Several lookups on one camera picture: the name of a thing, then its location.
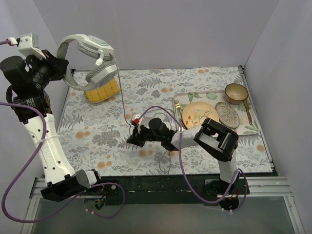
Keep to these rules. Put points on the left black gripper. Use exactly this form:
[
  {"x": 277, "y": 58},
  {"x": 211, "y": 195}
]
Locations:
[{"x": 59, "y": 68}]

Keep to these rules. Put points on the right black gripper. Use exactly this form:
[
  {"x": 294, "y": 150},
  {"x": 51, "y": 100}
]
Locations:
[{"x": 139, "y": 135}]

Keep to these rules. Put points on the white grey gaming headphones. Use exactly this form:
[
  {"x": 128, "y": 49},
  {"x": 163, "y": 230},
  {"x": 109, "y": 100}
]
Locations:
[{"x": 105, "y": 66}]

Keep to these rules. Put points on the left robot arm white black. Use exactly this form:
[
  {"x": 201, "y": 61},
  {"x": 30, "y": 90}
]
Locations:
[{"x": 28, "y": 78}]

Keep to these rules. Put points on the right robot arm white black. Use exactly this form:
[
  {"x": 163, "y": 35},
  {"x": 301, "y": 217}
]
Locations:
[{"x": 216, "y": 139}]

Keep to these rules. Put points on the floral table mat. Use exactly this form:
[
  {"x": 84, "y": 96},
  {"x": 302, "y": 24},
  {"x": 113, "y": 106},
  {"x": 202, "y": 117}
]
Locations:
[{"x": 93, "y": 136}]

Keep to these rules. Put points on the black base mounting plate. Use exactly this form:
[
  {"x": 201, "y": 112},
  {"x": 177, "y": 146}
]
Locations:
[{"x": 168, "y": 189}]

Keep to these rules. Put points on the gold fork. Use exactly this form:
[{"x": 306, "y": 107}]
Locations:
[{"x": 178, "y": 107}]

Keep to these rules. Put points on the yellow woven bamboo tray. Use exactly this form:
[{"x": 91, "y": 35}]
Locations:
[{"x": 102, "y": 93}]

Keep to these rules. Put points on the beige bird plate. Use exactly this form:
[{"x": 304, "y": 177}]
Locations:
[{"x": 195, "y": 113}]

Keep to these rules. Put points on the speckled oval plate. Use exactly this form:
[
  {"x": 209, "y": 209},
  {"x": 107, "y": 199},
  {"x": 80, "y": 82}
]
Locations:
[{"x": 227, "y": 115}]

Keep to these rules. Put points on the leaf pattern serving tray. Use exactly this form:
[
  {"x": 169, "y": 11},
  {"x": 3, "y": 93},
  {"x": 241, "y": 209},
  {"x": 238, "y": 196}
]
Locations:
[{"x": 213, "y": 97}]

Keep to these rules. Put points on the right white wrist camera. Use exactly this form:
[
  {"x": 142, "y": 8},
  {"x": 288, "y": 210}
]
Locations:
[{"x": 135, "y": 119}]

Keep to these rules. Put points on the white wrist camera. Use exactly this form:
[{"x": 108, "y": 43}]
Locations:
[
  {"x": 29, "y": 45},
  {"x": 135, "y": 119}
]

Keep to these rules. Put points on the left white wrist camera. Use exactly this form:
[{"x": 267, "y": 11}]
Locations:
[{"x": 29, "y": 45}]

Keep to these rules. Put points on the brown bowl with handle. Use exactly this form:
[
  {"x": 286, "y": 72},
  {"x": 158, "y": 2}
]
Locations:
[{"x": 235, "y": 94}]

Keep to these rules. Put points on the aluminium frame rail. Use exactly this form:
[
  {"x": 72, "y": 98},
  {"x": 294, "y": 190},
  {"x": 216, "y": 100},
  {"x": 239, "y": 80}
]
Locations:
[{"x": 269, "y": 186}]

